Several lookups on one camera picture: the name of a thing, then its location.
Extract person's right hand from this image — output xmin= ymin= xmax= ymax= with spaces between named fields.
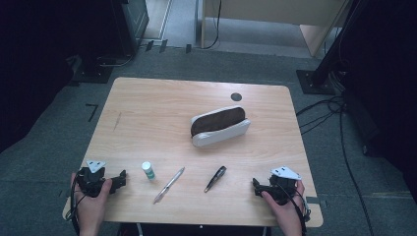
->
xmin=261 ymin=180 xmax=307 ymax=231

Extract black pen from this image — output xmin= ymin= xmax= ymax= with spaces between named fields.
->
xmin=203 ymin=165 xmax=228 ymax=194

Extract black metal stand with base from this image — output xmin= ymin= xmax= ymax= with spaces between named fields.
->
xmin=295 ymin=0 xmax=372 ymax=96

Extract black floor cables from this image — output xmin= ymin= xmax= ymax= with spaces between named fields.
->
xmin=295 ymin=94 xmax=377 ymax=236

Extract black flat stand base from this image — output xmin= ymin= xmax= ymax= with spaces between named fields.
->
xmin=70 ymin=55 xmax=115 ymax=85

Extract hand-held gripper cable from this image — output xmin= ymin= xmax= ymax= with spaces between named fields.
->
xmin=64 ymin=175 xmax=87 ymax=236
xmin=282 ymin=181 xmax=312 ymax=236

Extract white glue stick green label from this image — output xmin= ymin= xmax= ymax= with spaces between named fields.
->
xmin=141 ymin=160 xmax=157 ymax=182

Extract white pencil case brown inside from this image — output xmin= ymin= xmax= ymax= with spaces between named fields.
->
xmin=190 ymin=105 xmax=252 ymax=148

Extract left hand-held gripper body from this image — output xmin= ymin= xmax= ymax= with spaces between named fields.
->
xmin=77 ymin=159 xmax=113 ymax=199

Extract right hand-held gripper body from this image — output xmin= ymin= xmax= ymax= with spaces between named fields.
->
xmin=268 ymin=165 xmax=303 ymax=207

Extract black hanging cable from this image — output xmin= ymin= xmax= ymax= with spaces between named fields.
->
xmin=201 ymin=0 xmax=223 ymax=51

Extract grey floor tape strip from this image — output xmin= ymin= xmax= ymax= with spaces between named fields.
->
xmin=305 ymin=195 xmax=329 ymax=208

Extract person's left hand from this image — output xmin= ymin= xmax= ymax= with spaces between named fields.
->
xmin=70 ymin=172 xmax=113 ymax=228

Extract black cabinet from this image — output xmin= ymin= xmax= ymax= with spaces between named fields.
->
xmin=109 ymin=0 xmax=150 ymax=57

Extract left hand-held gripper cable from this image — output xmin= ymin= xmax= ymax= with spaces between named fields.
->
xmin=64 ymin=175 xmax=87 ymax=236

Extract right hand-held gripper cable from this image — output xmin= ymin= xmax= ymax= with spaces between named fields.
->
xmin=282 ymin=181 xmax=312 ymax=236

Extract clear silver ballpoint pen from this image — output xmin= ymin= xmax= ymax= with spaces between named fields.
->
xmin=152 ymin=166 xmax=186 ymax=206

